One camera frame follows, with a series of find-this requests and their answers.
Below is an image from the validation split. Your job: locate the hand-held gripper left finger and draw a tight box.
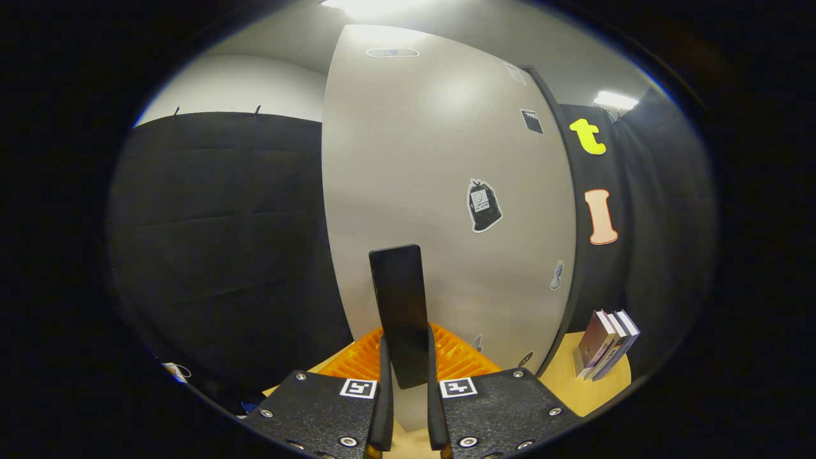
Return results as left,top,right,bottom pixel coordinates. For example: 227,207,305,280
239,328,395,459

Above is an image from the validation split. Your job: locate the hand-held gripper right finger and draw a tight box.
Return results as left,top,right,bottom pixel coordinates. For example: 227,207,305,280
426,323,582,459

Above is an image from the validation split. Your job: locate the black cabinet door handle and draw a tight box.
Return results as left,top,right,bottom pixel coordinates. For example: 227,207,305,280
368,244,431,390

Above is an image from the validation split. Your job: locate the maroon cover book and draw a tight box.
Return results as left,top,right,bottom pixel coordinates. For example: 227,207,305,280
576,310,616,378

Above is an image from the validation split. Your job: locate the white spine book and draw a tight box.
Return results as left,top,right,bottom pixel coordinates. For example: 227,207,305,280
590,312,629,381

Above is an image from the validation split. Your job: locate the grey blue spine book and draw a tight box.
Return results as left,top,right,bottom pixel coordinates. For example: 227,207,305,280
599,310,641,382

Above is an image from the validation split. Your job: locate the black backdrop cloth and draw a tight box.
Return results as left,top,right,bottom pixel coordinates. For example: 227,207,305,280
105,86,720,409

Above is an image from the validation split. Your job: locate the dark grey cabinet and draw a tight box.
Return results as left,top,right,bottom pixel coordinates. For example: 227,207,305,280
520,64,590,377

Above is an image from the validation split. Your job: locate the small ceiling light panel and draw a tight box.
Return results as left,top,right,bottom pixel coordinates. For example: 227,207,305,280
594,91,639,110

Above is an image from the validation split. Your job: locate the large ceiling light panel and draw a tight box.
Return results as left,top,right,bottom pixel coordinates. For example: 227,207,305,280
319,0,428,18

